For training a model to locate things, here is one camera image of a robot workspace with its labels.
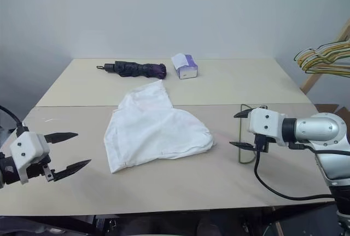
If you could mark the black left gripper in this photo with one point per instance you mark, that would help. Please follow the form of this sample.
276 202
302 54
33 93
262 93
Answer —
38 169

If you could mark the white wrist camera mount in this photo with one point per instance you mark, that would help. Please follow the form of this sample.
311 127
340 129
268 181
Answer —
265 124
27 148

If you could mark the purple white tissue box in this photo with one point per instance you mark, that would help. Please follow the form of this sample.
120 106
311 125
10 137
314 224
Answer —
187 68

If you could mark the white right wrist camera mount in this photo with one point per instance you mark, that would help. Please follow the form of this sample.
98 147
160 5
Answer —
265 124

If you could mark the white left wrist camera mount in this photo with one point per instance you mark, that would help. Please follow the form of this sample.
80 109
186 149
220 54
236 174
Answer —
27 148

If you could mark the white cloth garment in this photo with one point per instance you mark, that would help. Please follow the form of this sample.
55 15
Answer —
153 129

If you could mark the folded dark purple umbrella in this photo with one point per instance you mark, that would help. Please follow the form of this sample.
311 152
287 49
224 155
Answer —
136 70

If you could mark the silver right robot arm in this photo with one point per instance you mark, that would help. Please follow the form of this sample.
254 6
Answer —
317 126

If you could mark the bunch of hangers on rack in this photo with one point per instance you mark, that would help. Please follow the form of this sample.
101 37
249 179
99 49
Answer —
325 68

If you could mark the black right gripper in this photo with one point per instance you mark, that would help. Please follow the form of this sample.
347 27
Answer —
262 143

